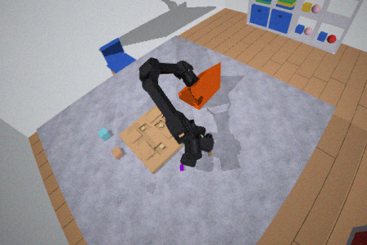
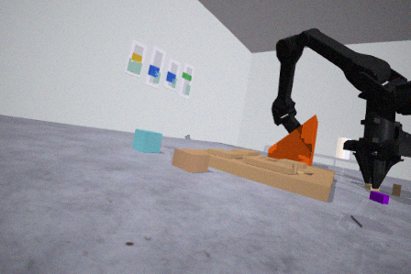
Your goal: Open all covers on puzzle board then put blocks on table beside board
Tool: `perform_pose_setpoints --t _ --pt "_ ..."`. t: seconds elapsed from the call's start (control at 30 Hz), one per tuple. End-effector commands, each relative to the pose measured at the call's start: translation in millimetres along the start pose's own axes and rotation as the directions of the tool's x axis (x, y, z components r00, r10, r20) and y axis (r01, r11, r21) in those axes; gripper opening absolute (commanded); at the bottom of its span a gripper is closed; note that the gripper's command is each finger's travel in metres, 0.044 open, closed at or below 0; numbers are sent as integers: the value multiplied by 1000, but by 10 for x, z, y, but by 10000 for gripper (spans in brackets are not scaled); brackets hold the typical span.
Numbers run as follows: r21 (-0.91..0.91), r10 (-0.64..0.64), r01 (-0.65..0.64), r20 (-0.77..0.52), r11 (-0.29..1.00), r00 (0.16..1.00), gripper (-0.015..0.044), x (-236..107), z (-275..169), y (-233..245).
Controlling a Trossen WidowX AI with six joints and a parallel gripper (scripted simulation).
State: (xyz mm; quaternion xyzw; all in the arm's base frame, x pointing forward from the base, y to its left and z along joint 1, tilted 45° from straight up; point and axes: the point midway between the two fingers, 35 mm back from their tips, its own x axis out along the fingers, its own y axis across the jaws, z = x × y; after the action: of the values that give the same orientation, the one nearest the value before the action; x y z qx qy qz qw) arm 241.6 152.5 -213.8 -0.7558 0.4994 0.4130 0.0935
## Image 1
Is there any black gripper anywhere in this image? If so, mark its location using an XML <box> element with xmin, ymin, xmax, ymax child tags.
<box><xmin>180</xmin><ymin>126</ymin><xmax>206</xmax><ymax>168</ymax></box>

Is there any dark grey bent rod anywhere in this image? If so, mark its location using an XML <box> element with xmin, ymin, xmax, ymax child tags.
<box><xmin>147</xmin><ymin>185</ymin><xmax>155</xmax><ymax>194</ymax></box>

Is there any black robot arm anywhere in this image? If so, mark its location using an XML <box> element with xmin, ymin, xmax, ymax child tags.
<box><xmin>139</xmin><ymin>57</ymin><xmax>215</xmax><ymax>161</ymax></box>

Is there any teal cube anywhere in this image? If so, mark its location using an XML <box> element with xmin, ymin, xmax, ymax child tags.
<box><xmin>97</xmin><ymin>127</ymin><xmax>111</xmax><ymax>141</ymax></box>

